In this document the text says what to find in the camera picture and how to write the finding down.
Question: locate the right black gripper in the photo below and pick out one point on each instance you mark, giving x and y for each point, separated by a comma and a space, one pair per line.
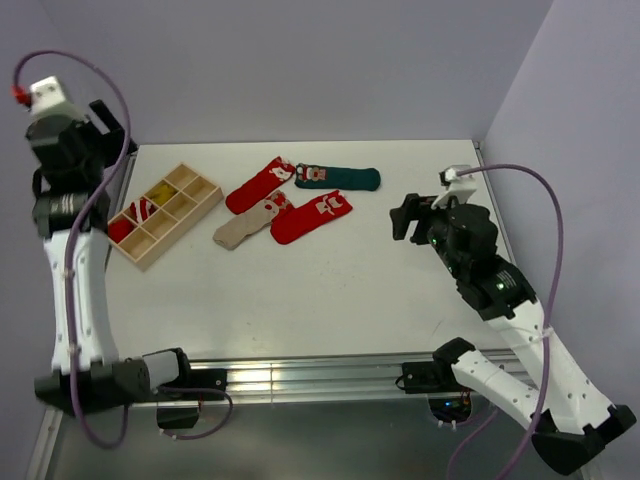
413, 205

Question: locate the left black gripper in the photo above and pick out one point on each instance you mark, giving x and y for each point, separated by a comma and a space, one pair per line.
113, 141

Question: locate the yellow sock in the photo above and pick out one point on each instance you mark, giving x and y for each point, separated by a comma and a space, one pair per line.
161, 194

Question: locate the red white striped sock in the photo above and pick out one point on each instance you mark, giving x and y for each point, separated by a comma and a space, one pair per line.
141, 209

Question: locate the red sock with santa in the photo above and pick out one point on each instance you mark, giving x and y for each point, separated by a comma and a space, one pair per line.
120, 229

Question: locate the wooden compartment tray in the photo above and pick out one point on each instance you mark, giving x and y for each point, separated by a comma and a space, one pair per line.
196, 196

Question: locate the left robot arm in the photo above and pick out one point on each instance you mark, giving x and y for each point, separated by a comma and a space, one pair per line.
71, 216

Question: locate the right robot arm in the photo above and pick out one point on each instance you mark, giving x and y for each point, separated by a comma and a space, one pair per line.
573, 420

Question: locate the dark green sock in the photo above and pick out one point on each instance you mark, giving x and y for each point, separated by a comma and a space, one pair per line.
327, 177

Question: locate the red sock centre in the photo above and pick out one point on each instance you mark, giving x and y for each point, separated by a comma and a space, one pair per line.
302, 220

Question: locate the red sock upper left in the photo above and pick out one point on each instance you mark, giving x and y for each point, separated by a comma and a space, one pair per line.
277, 172

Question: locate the beige sock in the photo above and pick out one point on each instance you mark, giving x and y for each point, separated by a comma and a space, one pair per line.
256, 218

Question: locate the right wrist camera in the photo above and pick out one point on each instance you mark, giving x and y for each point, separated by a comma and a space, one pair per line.
457, 185

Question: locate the aluminium front rail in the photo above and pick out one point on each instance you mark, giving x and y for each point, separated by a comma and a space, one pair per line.
311, 379

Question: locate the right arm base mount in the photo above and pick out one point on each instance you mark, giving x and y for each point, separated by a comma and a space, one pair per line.
449, 402

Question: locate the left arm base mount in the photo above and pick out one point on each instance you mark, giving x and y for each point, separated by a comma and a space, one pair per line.
200, 401

